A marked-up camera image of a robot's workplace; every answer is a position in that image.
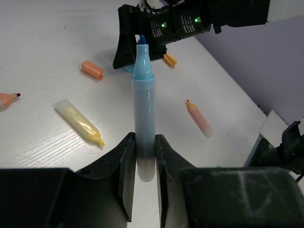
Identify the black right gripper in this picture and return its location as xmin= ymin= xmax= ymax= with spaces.
xmin=113 ymin=0 xmax=211 ymax=69

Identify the amber marker cap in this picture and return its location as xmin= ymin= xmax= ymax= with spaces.
xmin=163 ymin=52 xmax=177 ymax=67

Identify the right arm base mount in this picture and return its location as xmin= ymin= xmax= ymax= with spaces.
xmin=244 ymin=120 xmax=304 ymax=182

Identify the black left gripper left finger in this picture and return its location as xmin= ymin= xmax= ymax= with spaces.
xmin=0 ymin=133 xmax=136 ymax=228

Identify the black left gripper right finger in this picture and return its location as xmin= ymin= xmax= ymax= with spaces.
xmin=155 ymin=134 xmax=304 ymax=228

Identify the orange marker cap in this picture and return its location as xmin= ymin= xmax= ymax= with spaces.
xmin=81 ymin=61 xmax=104 ymax=80

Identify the light blue marker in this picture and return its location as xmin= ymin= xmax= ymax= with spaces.
xmin=132 ymin=35 xmax=156 ymax=182

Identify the pink marker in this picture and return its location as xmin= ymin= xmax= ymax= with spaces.
xmin=186 ymin=100 xmax=213 ymax=139

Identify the orange-tipped clear marker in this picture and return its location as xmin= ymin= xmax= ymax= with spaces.
xmin=0 ymin=93 xmax=21 ymax=112

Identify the yellow uncapped marker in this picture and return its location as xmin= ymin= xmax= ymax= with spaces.
xmin=55 ymin=99 xmax=105 ymax=147

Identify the light blue marker cap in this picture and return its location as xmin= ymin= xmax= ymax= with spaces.
xmin=123 ymin=65 xmax=134 ymax=74

